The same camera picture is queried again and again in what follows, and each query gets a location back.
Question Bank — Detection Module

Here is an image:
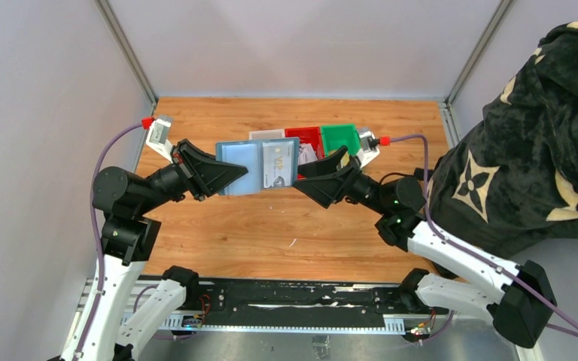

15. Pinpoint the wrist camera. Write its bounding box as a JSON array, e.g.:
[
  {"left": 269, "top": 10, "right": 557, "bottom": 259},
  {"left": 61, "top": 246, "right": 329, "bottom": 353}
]
[
  {"left": 145, "top": 115, "right": 173, "bottom": 163},
  {"left": 355, "top": 127, "right": 380, "bottom": 168}
]

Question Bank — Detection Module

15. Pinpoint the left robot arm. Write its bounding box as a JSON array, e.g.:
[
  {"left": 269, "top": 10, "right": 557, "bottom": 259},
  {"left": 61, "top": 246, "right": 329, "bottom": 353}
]
[{"left": 57, "top": 139, "right": 248, "bottom": 360}]

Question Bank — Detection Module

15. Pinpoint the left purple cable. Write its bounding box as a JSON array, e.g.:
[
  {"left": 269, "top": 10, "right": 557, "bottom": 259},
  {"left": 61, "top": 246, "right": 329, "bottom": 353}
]
[{"left": 71, "top": 117, "right": 157, "bottom": 361}]

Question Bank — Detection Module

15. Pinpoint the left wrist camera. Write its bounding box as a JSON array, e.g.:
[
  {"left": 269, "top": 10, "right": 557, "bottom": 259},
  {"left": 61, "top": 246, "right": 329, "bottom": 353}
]
[{"left": 145, "top": 115, "right": 173, "bottom": 163}]

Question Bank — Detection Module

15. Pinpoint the white card in red bin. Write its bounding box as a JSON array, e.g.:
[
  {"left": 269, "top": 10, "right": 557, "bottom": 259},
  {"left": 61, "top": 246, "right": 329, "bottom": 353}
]
[{"left": 298, "top": 143, "right": 318, "bottom": 165}]

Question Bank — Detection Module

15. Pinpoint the white VIP card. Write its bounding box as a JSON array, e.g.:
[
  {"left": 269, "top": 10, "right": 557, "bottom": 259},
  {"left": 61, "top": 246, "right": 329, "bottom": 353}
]
[{"left": 261, "top": 141, "right": 294, "bottom": 189}]

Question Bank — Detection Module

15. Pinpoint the black floral blanket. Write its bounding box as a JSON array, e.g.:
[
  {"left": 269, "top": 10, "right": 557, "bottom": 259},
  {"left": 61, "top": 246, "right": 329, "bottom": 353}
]
[{"left": 429, "top": 20, "right": 578, "bottom": 259}]

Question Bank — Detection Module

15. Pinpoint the white plastic bin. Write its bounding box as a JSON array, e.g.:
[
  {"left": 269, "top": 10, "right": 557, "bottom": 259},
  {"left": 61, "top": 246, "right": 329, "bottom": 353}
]
[{"left": 248, "top": 129, "right": 285, "bottom": 140}]

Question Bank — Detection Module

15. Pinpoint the green plastic bin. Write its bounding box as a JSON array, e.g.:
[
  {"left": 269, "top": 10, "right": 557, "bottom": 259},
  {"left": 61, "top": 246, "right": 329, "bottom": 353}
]
[{"left": 321, "top": 124, "right": 361, "bottom": 156}]

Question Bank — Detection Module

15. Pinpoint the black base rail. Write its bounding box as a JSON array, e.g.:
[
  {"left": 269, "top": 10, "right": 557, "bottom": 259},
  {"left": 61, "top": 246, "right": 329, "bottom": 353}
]
[{"left": 177, "top": 278, "right": 434, "bottom": 333}]

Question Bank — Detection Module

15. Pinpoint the red plastic bin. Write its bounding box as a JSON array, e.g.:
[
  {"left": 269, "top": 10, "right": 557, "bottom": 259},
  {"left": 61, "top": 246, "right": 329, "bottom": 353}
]
[{"left": 284, "top": 126, "right": 324, "bottom": 181}]

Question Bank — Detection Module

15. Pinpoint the blue card holder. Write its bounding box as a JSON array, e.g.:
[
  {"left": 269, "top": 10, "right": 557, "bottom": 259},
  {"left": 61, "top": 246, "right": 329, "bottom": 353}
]
[{"left": 214, "top": 137, "right": 301, "bottom": 197}]

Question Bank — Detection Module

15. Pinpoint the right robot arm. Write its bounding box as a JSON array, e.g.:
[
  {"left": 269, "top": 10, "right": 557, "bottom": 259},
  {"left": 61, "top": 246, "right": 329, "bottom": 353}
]
[{"left": 294, "top": 147, "right": 556, "bottom": 348}]

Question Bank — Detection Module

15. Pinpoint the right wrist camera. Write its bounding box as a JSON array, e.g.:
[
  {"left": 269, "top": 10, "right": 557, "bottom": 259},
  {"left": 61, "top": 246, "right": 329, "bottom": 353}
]
[{"left": 355, "top": 127, "right": 380, "bottom": 168}]

